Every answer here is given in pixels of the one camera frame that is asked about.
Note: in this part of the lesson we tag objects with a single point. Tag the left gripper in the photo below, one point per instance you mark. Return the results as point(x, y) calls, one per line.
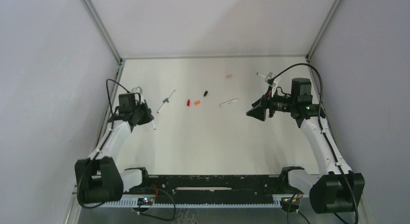
point(143, 113)

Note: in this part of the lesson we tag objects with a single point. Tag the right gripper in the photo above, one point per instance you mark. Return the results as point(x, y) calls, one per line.
point(266, 105)

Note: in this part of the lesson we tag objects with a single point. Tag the green cap pen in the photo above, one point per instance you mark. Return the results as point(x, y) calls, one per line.
point(165, 101)

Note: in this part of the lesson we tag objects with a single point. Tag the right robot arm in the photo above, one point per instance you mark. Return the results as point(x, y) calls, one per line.
point(336, 188)

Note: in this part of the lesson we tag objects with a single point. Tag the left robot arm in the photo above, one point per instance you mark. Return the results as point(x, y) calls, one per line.
point(98, 178)

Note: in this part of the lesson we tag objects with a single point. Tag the white orange tip pen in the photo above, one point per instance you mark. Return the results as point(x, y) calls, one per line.
point(229, 102)

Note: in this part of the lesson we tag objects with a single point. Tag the left controller board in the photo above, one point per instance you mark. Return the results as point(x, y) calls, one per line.
point(145, 201)

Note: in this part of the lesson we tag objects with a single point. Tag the controller board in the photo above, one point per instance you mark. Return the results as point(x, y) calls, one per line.
point(145, 201)
point(290, 206)

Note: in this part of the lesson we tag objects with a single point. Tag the right controller board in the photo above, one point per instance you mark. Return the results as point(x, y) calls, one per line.
point(290, 206)

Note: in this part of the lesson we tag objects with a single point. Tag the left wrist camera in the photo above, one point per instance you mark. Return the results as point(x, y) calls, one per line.
point(137, 90)

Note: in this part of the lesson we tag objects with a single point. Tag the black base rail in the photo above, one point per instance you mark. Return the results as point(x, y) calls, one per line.
point(213, 187)

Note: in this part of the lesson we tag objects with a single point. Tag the white cable duct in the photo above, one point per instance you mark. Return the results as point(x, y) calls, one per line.
point(160, 202)

